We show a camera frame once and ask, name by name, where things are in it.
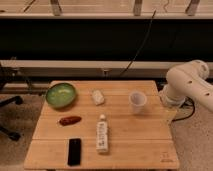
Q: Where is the white sponge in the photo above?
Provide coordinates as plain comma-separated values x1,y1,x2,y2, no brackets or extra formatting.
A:
92,90,105,105

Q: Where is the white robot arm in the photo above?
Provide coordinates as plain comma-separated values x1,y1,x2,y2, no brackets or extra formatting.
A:
159,60,213,112

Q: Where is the white plastic bottle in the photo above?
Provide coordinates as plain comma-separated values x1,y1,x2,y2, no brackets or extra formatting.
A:
96,114,109,154

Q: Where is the green bowl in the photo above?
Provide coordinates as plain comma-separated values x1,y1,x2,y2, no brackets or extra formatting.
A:
45,83,77,109

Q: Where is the red chili pepper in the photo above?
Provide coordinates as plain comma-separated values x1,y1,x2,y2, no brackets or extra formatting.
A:
59,116,81,126

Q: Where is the black smartphone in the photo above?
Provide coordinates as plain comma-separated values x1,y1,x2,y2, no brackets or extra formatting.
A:
68,138,81,166

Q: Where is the black office chair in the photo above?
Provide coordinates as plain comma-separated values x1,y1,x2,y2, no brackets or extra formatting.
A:
0,64,23,141

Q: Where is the black cable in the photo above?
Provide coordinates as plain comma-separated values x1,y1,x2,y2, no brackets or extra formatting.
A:
119,9,157,77

